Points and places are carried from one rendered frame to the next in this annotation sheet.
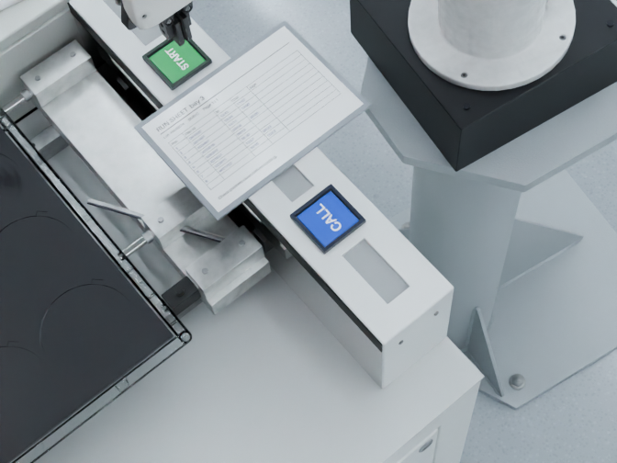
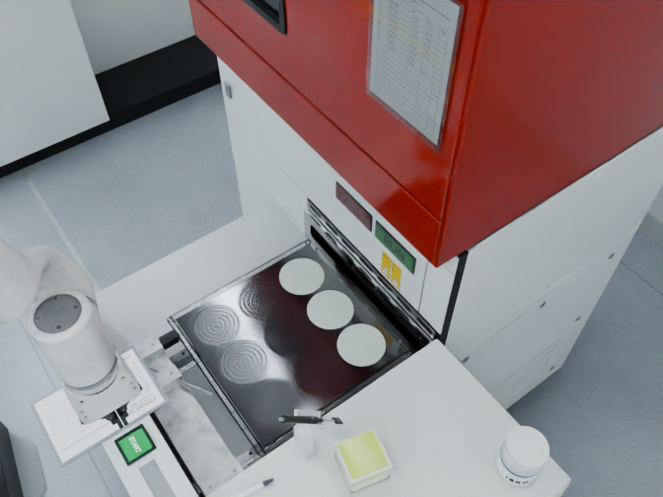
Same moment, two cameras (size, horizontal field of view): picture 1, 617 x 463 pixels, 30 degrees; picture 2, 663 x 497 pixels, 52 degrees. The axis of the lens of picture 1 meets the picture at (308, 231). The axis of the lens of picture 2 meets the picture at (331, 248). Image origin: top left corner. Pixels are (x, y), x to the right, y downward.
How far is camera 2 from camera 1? 1.31 m
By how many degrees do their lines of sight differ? 64
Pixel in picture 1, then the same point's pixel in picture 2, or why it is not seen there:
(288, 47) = (64, 447)
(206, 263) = (151, 348)
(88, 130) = (210, 445)
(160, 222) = (171, 371)
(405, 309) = not seen: hidden behind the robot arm
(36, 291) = (243, 344)
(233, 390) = (161, 323)
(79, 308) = (221, 335)
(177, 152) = (146, 383)
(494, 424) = not seen: outside the picture
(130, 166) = (187, 419)
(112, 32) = (173, 470)
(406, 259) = not seen: hidden behind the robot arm
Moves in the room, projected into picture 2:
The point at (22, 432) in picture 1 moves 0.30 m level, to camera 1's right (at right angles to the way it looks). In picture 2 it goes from (252, 283) to (113, 290)
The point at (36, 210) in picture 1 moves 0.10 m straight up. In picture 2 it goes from (241, 388) to (235, 363)
